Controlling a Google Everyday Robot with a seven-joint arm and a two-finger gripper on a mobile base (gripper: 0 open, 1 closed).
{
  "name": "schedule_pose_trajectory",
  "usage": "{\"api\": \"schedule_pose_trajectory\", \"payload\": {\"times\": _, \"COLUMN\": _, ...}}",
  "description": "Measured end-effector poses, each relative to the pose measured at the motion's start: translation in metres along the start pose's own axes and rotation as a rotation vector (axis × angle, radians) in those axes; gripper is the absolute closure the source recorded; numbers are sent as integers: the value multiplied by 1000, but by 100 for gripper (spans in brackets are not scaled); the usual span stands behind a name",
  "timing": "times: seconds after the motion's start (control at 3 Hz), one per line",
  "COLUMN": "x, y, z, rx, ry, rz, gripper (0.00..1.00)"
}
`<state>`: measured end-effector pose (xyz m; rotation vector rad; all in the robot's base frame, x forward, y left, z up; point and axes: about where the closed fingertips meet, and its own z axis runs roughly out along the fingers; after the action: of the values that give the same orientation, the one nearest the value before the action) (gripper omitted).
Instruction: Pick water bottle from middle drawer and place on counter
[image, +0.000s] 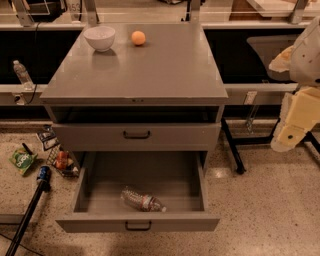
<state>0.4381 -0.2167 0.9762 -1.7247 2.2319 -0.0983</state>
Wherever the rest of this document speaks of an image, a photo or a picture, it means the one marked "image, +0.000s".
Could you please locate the black pole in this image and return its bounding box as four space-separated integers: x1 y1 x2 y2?
5 180 50 256

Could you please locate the clear plastic water bottle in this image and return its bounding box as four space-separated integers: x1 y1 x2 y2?
121 187 167 212

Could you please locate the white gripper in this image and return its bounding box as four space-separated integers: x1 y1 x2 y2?
269 16 320 152

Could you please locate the black folding table stand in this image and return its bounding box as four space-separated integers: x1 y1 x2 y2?
220 34 320 175

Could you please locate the open grey bottom drawer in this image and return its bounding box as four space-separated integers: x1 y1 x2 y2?
57 151 219 233

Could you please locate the white ceramic bowl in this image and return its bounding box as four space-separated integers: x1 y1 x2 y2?
83 26 116 52

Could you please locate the green snack bag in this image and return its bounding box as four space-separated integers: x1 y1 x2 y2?
9 148 37 175

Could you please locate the grey metal drawer cabinet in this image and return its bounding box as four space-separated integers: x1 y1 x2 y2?
39 21 229 161

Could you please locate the closed grey upper drawer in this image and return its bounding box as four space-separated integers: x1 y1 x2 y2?
53 123 220 151

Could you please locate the dark snack packet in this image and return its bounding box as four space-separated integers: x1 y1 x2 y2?
37 125 59 151

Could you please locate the black marker pen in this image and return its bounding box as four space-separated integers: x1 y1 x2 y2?
22 143 33 155

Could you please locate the upright water bottle on ledge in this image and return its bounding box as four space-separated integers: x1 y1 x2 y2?
13 60 34 91

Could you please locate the blue soda can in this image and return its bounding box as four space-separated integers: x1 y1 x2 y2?
36 166 51 183

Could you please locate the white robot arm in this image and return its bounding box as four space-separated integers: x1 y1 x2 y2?
269 16 320 152

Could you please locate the wire basket with items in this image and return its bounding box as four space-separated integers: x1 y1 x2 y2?
46 146 79 178

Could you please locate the orange ball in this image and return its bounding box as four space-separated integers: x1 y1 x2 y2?
131 31 146 46

